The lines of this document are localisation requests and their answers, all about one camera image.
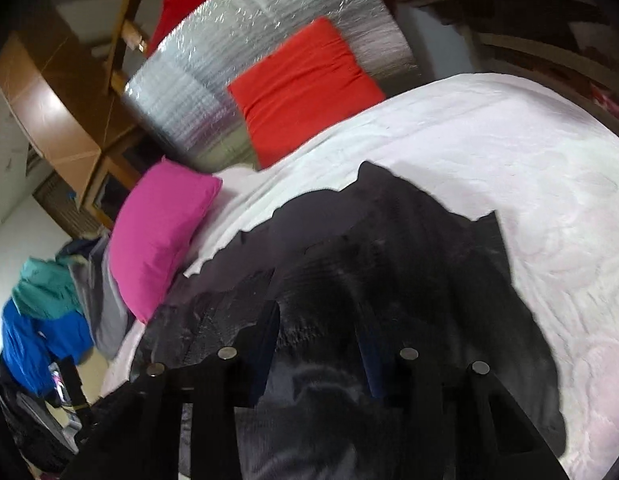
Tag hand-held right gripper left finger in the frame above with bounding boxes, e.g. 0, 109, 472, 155
59, 304, 281, 480

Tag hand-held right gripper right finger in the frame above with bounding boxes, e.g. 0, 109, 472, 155
356, 324, 560, 480

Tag black jacket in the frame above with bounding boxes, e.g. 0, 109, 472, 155
129, 160, 567, 480

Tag pink pillow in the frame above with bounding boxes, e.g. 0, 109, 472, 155
108, 157, 223, 325

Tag grey garment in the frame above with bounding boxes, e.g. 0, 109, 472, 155
69, 240, 135, 361

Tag teal garment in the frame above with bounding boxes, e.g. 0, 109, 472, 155
12, 257, 82, 321

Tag wooden nightstand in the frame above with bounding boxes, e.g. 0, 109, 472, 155
76, 140, 155, 231

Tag black bag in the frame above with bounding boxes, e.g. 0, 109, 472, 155
0, 355, 97, 473

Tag white quilted bedspread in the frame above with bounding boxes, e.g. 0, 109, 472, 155
102, 72, 619, 480

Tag red pillow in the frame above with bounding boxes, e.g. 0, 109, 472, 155
226, 16, 387, 171

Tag wooden wardrobe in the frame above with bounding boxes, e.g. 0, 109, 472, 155
0, 0, 145, 196

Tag silver foil insulation mat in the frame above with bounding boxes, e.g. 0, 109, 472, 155
122, 0, 423, 171

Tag wooden headboard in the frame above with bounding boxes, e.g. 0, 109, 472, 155
104, 0, 180, 96

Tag wooden shelf unit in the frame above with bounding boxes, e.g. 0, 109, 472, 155
389, 0, 619, 126

